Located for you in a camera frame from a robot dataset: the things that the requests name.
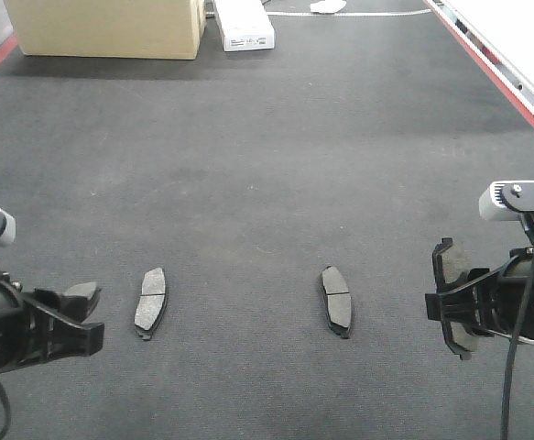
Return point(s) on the white long carton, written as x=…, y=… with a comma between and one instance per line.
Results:
x=244, y=25

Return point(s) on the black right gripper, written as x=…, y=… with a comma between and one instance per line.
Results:
x=489, y=300

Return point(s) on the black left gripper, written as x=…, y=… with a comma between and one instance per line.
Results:
x=34, y=331

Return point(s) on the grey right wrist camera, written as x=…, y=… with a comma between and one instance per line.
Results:
x=506, y=200

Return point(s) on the white crumpled cloth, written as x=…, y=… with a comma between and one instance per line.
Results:
x=327, y=7

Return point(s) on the cardboard box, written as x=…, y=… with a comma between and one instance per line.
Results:
x=166, y=30

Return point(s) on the white machine beside conveyor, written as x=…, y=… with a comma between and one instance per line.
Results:
x=507, y=29

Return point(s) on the brake pad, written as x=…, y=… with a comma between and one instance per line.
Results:
x=151, y=304
x=337, y=301
x=451, y=270
x=80, y=300

